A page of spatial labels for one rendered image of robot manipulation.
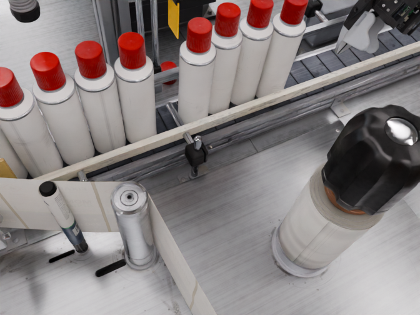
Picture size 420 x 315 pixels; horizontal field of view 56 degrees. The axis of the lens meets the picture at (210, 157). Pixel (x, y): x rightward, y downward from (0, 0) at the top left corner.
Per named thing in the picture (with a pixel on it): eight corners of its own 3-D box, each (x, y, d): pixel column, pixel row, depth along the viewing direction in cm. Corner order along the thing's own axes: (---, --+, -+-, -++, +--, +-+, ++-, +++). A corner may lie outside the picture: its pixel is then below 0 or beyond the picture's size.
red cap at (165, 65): (159, 72, 81) (159, 60, 78) (176, 72, 81) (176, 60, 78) (160, 84, 79) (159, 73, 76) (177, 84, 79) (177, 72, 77)
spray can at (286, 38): (262, 107, 72) (292, 14, 54) (247, 87, 74) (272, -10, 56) (286, 99, 73) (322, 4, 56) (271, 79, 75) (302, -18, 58)
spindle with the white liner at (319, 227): (292, 289, 55) (396, 195, 30) (260, 233, 59) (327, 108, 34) (343, 261, 58) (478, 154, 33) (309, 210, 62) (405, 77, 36)
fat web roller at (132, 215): (131, 276, 54) (115, 225, 38) (119, 247, 56) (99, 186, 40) (162, 262, 56) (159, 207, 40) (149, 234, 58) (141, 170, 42)
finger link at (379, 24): (351, 70, 72) (391, 29, 67) (332, 48, 75) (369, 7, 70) (359, 72, 75) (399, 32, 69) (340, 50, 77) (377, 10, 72)
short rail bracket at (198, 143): (190, 186, 68) (193, 149, 58) (182, 172, 69) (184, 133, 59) (206, 179, 69) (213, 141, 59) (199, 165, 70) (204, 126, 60)
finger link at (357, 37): (343, 68, 70) (383, 25, 65) (324, 45, 73) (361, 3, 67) (351, 70, 72) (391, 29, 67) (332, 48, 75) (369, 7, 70)
